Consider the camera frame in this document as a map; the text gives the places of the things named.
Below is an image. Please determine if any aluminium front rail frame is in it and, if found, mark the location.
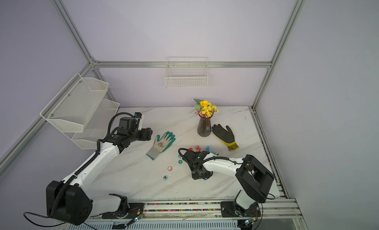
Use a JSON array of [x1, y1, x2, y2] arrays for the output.
[[56, 198, 308, 230]]

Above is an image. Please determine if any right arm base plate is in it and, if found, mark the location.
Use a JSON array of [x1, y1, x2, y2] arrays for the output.
[[220, 201, 261, 217]]

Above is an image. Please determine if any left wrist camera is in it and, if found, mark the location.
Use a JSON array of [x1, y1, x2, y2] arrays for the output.
[[134, 112, 143, 130]]

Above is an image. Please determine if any yellow artificial flower bouquet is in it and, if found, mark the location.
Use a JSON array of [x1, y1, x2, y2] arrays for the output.
[[194, 99, 219, 118]]

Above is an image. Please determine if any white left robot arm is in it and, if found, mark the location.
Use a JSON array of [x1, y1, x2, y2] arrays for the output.
[[46, 112, 153, 226]]

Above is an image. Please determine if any green grey work glove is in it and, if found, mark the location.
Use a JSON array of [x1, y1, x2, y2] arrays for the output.
[[146, 131, 176, 160]]

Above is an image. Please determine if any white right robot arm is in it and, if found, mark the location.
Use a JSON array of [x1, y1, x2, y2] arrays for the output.
[[178, 148, 274, 217]]

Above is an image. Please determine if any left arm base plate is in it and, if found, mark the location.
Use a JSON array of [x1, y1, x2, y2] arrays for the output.
[[101, 202, 145, 219]]

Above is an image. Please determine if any black yellow work glove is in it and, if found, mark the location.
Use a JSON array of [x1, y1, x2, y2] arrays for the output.
[[212, 124, 239, 151]]

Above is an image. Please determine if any dark glass flower vase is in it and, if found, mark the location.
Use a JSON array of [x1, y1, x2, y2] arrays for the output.
[[197, 116, 212, 137]]

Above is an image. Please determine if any white wire wall basket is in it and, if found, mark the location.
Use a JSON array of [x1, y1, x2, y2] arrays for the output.
[[164, 57, 209, 88]]

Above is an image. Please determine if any white two-tier mesh shelf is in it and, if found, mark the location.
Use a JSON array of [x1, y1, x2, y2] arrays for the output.
[[40, 74, 119, 150]]

